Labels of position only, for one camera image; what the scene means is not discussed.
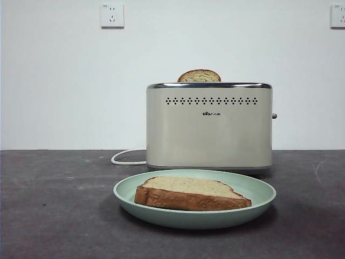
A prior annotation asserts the brown crust bread slice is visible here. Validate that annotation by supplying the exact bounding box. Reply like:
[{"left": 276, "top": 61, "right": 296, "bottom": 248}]
[
  {"left": 177, "top": 69, "right": 222, "bottom": 83},
  {"left": 134, "top": 176, "right": 252, "bottom": 212}
]

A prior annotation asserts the pale green round plate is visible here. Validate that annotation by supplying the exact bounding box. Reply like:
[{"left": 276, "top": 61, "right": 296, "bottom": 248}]
[{"left": 113, "top": 169, "right": 277, "bottom": 230}]

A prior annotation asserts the cream and chrome toaster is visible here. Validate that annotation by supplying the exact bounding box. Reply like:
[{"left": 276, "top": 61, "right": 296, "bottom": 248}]
[{"left": 146, "top": 81, "right": 278, "bottom": 178}]

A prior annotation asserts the white toaster power cord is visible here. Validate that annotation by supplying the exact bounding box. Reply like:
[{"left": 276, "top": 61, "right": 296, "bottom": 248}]
[{"left": 111, "top": 149, "right": 148, "bottom": 166}]

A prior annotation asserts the white wall socket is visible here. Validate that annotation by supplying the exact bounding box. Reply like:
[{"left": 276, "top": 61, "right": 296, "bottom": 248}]
[
  {"left": 330, "top": 4, "right": 345, "bottom": 29},
  {"left": 101, "top": 3, "right": 125, "bottom": 29}
]

